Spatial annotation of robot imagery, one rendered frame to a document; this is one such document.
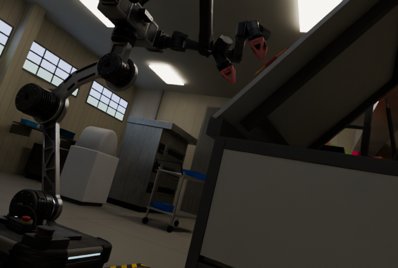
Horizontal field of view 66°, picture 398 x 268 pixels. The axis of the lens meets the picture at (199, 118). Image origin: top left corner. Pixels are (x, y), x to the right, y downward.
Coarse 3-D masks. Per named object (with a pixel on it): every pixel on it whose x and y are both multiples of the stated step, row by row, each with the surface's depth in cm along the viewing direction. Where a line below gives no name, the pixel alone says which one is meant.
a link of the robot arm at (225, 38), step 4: (220, 36) 143; (224, 36) 144; (216, 40) 143; (220, 40) 142; (224, 40) 141; (228, 40) 143; (216, 44) 144; (220, 44) 143; (224, 44) 142; (228, 44) 142; (200, 48) 146; (204, 48) 146; (212, 48) 146; (220, 48) 144; (224, 48) 143; (228, 48) 144; (200, 52) 148; (204, 52) 147; (208, 52) 146; (224, 52) 145; (208, 56) 148
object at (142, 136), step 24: (144, 120) 645; (144, 144) 630; (168, 144) 657; (192, 144) 735; (120, 168) 632; (144, 168) 613; (168, 168) 666; (120, 192) 615; (144, 192) 597; (168, 192) 680
